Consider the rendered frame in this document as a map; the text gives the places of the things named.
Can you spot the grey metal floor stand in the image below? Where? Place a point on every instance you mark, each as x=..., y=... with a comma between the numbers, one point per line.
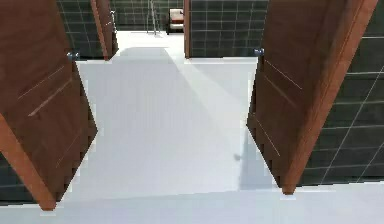
x=153, y=18

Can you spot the brown wooden room door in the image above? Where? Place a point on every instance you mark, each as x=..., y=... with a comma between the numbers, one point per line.
x=300, y=83
x=105, y=26
x=40, y=100

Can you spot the grey round door knob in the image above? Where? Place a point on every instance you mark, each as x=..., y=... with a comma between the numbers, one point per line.
x=72, y=55
x=258, y=51

